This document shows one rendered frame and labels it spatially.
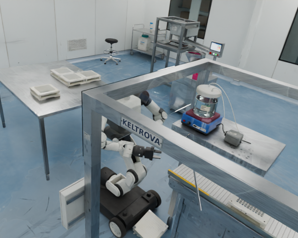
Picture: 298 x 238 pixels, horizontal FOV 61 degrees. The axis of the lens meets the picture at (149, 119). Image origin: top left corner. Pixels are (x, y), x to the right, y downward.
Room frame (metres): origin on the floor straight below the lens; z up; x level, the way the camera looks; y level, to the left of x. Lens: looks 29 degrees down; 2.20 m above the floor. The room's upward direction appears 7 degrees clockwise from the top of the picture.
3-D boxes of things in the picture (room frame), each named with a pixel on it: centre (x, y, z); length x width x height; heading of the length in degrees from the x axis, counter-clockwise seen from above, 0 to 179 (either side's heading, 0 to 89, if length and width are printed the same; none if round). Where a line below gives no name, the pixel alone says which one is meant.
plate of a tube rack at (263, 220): (1.20, -0.74, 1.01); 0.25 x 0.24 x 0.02; 142
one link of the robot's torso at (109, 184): (1.94, 0.22, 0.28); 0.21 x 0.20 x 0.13; 52
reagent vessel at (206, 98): (1.47, -0.35, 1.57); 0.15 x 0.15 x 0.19
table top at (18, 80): (3.02, 1.28, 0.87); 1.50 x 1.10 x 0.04; 48
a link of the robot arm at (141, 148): (1.59, -0.01, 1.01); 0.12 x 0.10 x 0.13; 84
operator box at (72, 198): (0.95, 0.33, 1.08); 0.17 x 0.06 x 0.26; 142
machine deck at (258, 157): (1.39, -0.52, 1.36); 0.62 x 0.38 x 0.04; 52
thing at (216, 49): (4.42, -0.99, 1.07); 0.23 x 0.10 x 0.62; 53
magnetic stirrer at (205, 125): (1.46, -0.34, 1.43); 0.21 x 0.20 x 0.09; 142
